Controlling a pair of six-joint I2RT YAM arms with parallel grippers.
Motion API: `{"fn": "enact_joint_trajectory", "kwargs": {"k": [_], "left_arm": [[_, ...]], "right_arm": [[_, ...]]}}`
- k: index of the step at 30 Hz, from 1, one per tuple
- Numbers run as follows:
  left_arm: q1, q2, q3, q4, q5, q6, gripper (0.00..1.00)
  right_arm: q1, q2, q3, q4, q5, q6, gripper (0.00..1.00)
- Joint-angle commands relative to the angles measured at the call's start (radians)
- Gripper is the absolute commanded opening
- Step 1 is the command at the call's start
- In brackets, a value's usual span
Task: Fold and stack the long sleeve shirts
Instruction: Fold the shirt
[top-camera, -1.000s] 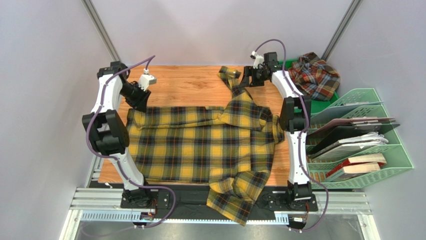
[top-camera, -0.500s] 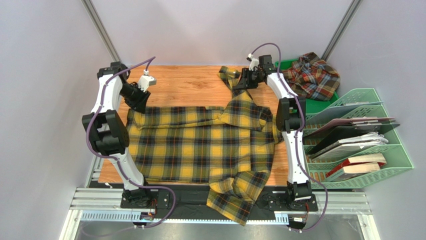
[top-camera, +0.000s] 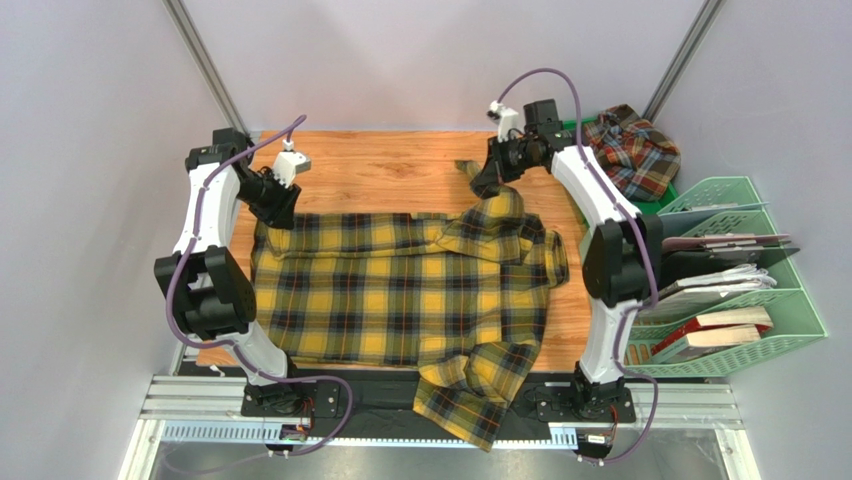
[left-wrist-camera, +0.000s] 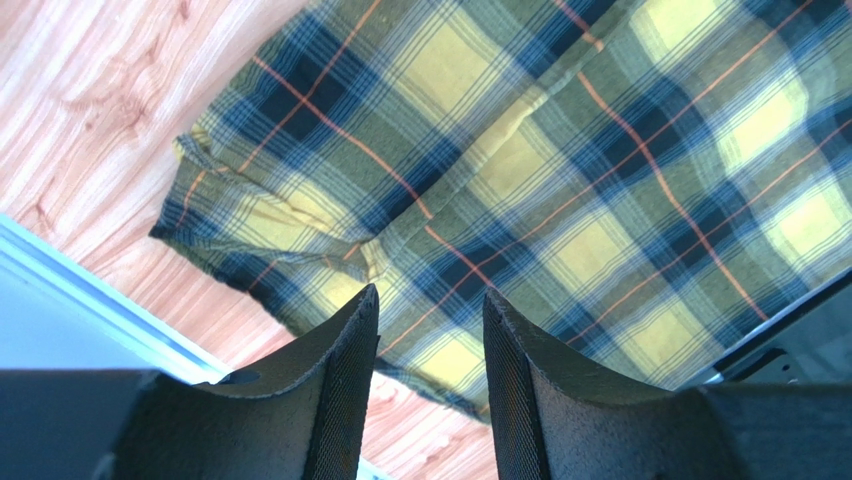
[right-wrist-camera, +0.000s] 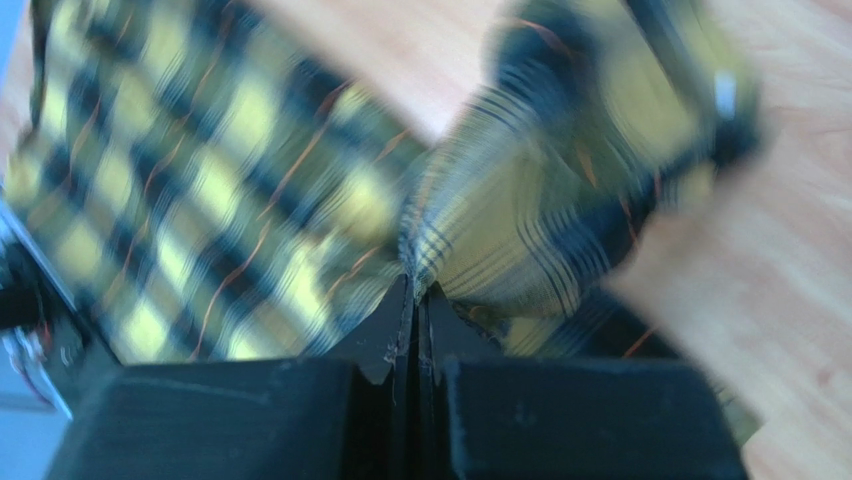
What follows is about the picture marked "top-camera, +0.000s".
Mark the red plaid shirt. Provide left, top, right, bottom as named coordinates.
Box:
left=578, top=103, right=682, bottom=203

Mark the white paper stack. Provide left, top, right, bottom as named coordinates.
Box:
left=659, top=263, right=778, bottom=299

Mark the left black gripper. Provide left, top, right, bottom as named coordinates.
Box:
left=236, top=167, right=302, bottom=232

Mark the dark clipboard folder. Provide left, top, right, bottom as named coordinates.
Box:
left=660, top=233, right=800, bottom=284

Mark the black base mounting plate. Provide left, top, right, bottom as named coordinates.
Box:
left=240, top=369, right=637, bottom=442

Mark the aluminium frame rail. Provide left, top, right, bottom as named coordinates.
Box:
left=134, top=376, right=761, bottom=479

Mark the green mesh file organizer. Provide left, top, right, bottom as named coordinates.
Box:
left=622, top=176, right=827, bottom=378

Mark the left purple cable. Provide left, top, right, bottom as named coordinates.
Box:
left=164, top=114, right=357, bottom=461

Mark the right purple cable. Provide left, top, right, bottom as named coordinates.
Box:
left=495, top=67, right=662, bottom=466

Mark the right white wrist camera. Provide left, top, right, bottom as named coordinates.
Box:
left=487, top=100, right=521, bottom=142

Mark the yellow plaid long sleeve shirt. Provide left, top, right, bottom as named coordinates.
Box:
left=251, top=186, right=569, bottom=451

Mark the red book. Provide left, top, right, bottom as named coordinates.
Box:
left=649, top=306, right=775, bottom=365

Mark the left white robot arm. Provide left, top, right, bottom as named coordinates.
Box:
left=154, top=128, right=311, bottom=406

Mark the green plastic bin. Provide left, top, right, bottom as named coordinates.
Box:
left=562, top=118, right=680, bottom=204

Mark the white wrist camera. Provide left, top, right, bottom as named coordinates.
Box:
left=272, top=151, right=312, bottom=188
left=487, top=100, right=521, bottom=142

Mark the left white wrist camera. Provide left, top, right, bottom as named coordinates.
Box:
left=272, top=151, right=312, bottom=188

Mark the purple cable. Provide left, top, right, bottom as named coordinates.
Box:
left=164, top=114, right=357, bottom=461
left=495, top=67, right=662, bottom=466

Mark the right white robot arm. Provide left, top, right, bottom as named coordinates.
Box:
left=470, top=100, right=663, bottom=406

